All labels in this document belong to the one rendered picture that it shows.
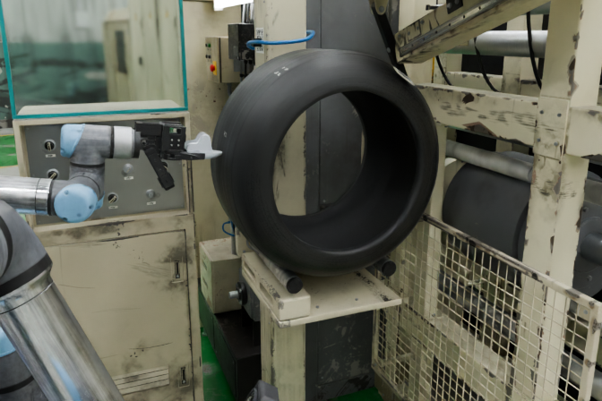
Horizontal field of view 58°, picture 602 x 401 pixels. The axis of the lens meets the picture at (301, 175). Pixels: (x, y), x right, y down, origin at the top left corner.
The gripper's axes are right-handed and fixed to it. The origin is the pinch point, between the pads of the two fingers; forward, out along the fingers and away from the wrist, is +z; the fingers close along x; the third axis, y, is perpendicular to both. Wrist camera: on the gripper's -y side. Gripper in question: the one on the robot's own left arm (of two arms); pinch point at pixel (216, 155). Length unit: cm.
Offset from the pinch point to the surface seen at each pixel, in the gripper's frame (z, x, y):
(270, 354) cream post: 32, 28, -74
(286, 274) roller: 19.5, -6.5, -29.6
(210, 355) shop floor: 32, 107, -121
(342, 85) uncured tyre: 25.8, -12.7, 20.7
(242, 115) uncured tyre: 3.9, -6.0, 11.0
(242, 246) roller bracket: 16.7, 24.4, -33.2
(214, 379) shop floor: 30, 87, -121
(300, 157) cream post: 33.9, 26.9, -4.5
